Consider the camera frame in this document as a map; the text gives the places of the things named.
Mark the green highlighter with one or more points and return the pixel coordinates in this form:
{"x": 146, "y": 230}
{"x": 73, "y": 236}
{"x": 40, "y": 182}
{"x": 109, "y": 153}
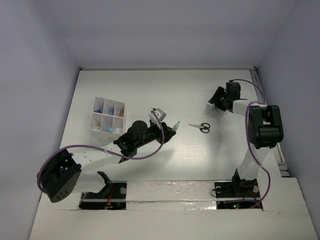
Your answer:
{"x": 176, "y": 126}

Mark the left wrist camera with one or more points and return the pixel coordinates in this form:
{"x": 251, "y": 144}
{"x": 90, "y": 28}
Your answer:
{"x": 157, "y": 115}

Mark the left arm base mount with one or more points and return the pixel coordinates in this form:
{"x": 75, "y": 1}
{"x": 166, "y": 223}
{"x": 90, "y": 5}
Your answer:
{"x": 111, "y": 197}

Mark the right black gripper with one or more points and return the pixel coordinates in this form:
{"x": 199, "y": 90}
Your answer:
{"x": 215, "y": 99}

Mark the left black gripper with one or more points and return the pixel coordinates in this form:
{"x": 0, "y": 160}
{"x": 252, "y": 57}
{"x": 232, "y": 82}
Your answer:
{"x": 164, "y": 133}

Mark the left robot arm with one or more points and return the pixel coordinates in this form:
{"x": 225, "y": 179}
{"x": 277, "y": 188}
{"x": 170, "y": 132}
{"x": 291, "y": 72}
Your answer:
{"x": 60, "y": 173}

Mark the black handled scissors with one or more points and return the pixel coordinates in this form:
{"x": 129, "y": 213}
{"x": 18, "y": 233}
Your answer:
{"x": 203, "y": 127}

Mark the white divided organizer tray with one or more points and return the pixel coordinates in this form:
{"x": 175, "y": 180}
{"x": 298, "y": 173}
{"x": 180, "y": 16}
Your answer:
{"x": 117, "y": 121}

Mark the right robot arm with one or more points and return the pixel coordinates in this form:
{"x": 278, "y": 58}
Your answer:
{"x": 263, "y": 131}

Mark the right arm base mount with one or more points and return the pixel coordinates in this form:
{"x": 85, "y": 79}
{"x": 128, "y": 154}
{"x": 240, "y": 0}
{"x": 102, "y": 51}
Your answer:
{"x": 237, "y": 193}

